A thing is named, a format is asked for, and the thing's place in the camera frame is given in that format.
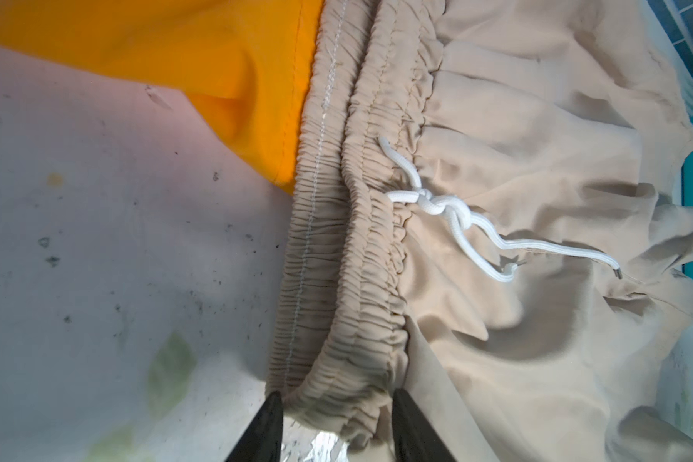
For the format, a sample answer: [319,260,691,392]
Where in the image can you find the beige shorts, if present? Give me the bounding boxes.
[266,1,693,461]

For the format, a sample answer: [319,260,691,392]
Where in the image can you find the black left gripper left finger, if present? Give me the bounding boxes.
[225,392,284,462]

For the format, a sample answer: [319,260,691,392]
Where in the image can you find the orange shorts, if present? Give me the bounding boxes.
[0,1,323,192]

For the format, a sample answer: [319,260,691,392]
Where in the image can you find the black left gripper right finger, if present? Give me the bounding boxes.
[392,389,456,462]

